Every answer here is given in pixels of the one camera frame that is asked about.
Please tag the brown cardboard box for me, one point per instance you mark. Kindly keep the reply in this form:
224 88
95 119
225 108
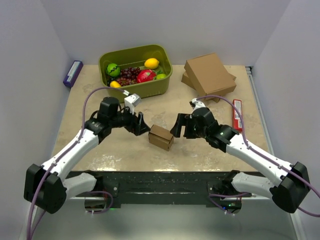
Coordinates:
160 137

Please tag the bottom folded cardboard box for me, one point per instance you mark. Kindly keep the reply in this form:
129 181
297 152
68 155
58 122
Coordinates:
186 80

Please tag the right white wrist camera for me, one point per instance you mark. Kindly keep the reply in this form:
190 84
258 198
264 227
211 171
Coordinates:
198 105

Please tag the folded cardboard box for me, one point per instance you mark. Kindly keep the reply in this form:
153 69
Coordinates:
186 80
209 77

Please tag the top folded cardboard box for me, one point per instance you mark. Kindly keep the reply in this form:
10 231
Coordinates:
209 77

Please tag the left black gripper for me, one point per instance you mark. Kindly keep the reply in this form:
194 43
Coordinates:
137 125

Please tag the small green lime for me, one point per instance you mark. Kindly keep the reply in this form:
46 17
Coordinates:
161 76

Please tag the red flat box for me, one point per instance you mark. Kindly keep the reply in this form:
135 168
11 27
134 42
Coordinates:
236 115

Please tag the red dragon fruit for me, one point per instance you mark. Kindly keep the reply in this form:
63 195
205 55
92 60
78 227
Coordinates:
146 75

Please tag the green round fruit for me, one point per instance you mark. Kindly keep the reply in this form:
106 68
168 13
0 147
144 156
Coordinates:
113 70

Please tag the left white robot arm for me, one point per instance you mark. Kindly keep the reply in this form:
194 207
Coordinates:
47 185

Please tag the yellow lemon front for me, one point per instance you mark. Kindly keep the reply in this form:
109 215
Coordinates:
114 84

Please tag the yellow lemon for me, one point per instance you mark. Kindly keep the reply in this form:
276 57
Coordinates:
114 84
151 63

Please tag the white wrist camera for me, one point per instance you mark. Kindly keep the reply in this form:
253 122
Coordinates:
131 101
198 105

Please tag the aluminium frame rail right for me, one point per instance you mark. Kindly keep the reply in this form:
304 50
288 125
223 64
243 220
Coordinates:
260 112

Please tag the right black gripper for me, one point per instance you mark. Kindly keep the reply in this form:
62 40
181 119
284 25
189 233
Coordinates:
182 120

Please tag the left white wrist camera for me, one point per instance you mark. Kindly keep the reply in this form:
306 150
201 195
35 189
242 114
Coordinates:
131 101

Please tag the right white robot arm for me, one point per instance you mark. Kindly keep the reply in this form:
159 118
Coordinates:
286 184

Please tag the purple white small box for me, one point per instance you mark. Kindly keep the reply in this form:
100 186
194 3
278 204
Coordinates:
73 73

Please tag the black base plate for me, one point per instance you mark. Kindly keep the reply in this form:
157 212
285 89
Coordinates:
162 188

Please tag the purple grape bunch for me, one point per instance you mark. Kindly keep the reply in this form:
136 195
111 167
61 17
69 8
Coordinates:
128 76

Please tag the olive green plastic basket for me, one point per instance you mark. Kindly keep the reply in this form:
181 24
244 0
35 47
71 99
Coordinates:
135 57

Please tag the yellow lemon back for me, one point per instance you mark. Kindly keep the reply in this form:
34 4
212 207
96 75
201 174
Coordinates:
151 63

